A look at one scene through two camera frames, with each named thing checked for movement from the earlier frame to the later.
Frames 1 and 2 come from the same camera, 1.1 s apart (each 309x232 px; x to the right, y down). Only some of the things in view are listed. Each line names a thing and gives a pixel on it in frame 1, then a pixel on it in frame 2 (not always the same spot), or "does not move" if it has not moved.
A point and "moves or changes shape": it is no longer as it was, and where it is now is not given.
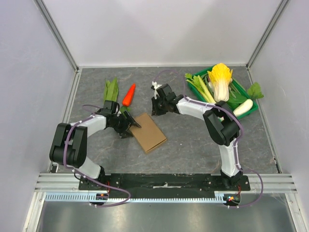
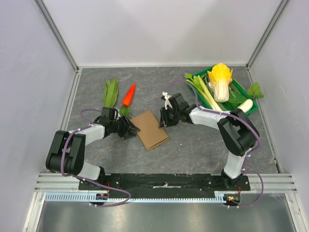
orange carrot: [127, 100] does not move
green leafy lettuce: [111, 91] does not move
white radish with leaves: [254, 92] does not move
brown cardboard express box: [148, 135] moves or changes shape
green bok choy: [234, 102] does not move
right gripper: [157, 106] to [164, 117]
